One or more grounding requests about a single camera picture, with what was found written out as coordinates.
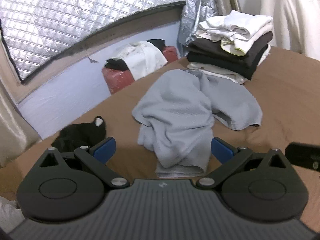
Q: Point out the silver foil curtain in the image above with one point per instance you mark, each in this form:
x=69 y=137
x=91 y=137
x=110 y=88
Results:
x=197 y=5

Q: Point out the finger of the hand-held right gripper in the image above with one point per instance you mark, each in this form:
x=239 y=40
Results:
x=302 y=155

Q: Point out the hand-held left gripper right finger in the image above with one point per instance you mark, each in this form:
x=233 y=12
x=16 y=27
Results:
x=221 y=150

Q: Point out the silver quilted window cover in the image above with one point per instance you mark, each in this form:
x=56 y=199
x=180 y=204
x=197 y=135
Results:
x=62 y=17

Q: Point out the black garment white tag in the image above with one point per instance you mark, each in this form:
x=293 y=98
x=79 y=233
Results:
x=75 y=136

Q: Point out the stack of folded clothes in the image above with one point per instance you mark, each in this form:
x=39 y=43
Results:
x=225 y=52

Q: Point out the white curtain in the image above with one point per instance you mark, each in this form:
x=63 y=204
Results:
x=292 y=12

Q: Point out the red box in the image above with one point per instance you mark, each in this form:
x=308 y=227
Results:
x=117 y=80

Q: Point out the white crumpled cloth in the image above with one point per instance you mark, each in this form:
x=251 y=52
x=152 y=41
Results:
x=142 y=57

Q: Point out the grey knit sweater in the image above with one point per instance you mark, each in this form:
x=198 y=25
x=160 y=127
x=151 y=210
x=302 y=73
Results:
x=175 y=110

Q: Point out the black cloth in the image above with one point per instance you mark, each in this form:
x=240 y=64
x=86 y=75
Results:
x=156 y=44
x=117 y=64

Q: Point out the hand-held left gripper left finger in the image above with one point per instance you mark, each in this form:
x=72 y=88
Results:
x=105 y=148

